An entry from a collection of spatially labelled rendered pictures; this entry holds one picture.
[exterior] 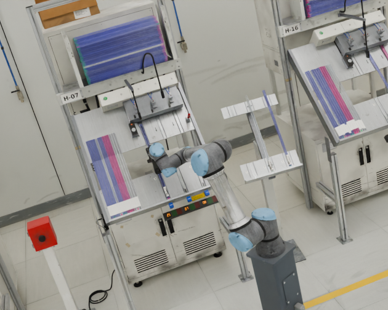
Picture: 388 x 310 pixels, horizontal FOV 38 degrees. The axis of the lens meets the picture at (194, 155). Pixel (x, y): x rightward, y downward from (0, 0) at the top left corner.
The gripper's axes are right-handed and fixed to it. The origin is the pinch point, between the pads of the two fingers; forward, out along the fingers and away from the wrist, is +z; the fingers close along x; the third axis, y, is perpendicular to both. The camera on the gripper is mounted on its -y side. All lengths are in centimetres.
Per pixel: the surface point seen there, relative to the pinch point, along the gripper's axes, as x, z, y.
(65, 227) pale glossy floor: 74, 163, -13
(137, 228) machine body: 21, 34, -34
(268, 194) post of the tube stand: -62, 12, -41
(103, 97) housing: 15.8, 4.6, 46.6
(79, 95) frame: 29, 5, 53
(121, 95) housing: 5.2, 4.1, 44.7
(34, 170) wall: 86, 179, 44
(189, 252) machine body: -7, 49, -61
